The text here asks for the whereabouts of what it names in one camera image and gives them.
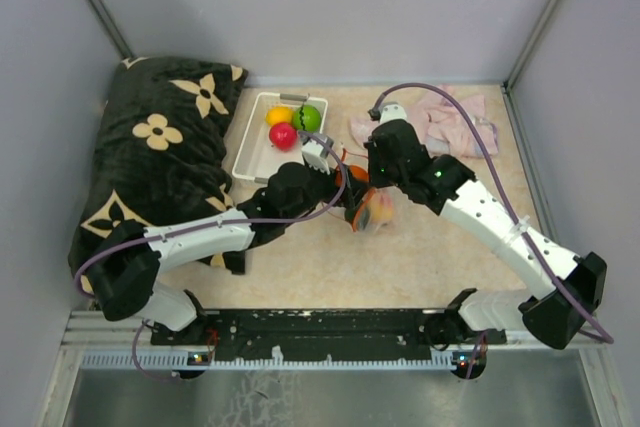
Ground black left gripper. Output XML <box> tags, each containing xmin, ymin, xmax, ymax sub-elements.
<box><xmin>283</xmin><ymin>158</ymin><xmax>369</xmax><ymax>224</ymax></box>

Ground white perforated plastic basket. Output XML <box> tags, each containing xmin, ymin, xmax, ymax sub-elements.
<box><xmin>232</xmin><ymin>91</ymin><xmax>328</xmax><ymax>185</ymax></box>

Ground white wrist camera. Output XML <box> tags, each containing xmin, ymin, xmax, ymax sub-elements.
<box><xmin>368</xmin><ymin>102</ymin><xmax>407</xmax><ymax>124</ymax></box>
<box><xmin>301</xmin><ymin>133</ymin><xmax>334</xmax><ymax>174</ymax></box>

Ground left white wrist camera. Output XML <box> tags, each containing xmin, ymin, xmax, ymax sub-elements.
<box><xmin>301</xmin><ymin>133</ymin><xmax>334</xmax><ymax>174</ymax></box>

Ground clear orange zip bag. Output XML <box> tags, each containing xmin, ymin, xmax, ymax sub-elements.
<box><xmin>333</xmin><ymin>139</ymin><xmax>401</xmax><ymax>234</ymax></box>

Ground black floral plush blanket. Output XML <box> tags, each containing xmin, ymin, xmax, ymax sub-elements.
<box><xmin>68</xmin><ymin>56</ymin><xmax>250</xmax><ymax>296</ymax></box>

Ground yellow lemon toy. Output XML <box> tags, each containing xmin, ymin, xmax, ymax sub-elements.
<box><xmin>265</xmin><ymin>105</ymin><xmax>294</xmax><ymax>126</ymax></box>

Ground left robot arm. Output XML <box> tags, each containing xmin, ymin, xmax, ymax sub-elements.
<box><xmin>77</xmin><ymin>163</ymin><xmax>358</xmax><ymax>344</ymax></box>

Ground pink crumpled cloth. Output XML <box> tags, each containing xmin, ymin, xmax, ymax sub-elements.
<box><xmin>349</xmin><ymin>85</ymin><xmax>501</xmax><ymax>158</ymax></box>

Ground red apple toy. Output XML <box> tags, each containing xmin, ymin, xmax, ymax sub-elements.
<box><xmin>269</xmin><ymin>122</ymin><xmax>297</xmax><ymax>152</ymax></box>

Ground orange fruit toy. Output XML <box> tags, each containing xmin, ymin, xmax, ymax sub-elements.
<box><xmin>335</xmin><ymin>164</ymin><xmax>369</xmax><ymax>187</ymax></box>

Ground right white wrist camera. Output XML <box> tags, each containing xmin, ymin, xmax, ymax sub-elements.
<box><xmin>368</xmin><ymin>102</ymin><xmax>407</xmax><ymax>124</ymax></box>

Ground green watermelon ball toy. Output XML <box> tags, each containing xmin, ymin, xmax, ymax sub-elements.
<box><xmin>292</xmin><ymin>104</ymin><xmax>322</xmax><ymax>132</ymax></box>

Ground peach toy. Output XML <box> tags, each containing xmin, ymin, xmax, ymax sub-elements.
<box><xmin>369</xmin><ymin>192</ymin><xmax>394</xmax><ymax>225</ymax></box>

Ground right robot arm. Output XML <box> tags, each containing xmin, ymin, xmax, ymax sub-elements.
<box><xmin>365</xmin><ymin>119</ymin><xmax>607</xmax><ymax>349</ymax></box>

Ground dark green avocado toy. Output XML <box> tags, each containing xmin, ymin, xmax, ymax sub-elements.
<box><xmin>354</xmin><ymin>206</ymin><xmax>373</xmax><ymax>231</ymax></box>

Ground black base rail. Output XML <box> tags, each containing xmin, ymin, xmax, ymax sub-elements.
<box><xmin>151</xmin><ymin>288</ymin><xmax>477</xmax><ymax>362</ymax></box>

